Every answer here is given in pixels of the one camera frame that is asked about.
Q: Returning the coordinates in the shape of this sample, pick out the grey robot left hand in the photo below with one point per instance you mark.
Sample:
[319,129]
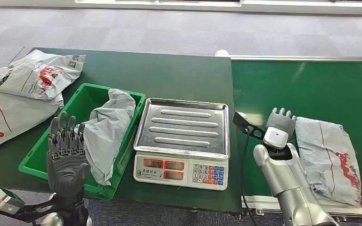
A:
[67,168]

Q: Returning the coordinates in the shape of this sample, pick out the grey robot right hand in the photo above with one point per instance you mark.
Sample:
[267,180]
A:
[281,120]

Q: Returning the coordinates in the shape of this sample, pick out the grey mailer package red print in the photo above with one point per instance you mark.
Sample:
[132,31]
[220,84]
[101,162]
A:
[324,156]

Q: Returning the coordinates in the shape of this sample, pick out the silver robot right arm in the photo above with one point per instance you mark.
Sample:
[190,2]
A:
[284,174]

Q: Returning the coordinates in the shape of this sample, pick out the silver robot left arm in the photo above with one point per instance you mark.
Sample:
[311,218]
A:
[51,220]

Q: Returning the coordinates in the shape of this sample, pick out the green plastic basket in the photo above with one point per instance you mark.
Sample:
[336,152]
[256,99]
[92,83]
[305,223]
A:
[43,156]

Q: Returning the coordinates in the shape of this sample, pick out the grey crumpled mailer package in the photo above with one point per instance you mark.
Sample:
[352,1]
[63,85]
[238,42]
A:
[106,134]

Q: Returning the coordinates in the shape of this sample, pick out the green conveyor belt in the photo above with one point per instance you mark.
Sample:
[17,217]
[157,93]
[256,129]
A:
[293,87]

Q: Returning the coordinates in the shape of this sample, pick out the large white mailer bag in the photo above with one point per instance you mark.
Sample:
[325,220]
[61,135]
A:
[12,118]

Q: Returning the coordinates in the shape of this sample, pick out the white round object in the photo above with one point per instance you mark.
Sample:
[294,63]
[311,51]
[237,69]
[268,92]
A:
[222,53]

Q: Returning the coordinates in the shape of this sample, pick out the white mailer bag red logo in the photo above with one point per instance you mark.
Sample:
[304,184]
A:
[43,75]

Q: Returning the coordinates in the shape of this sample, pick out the electronic scale with steel tray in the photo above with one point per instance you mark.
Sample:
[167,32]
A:
[181,134]

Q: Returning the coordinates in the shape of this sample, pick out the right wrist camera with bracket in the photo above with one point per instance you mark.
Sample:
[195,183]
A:
[242,122]

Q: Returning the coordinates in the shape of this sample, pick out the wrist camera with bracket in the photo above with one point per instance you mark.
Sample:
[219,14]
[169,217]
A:
[242,122]
[1,199]

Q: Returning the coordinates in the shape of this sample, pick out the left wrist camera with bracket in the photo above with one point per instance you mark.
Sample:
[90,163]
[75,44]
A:
[1,199]

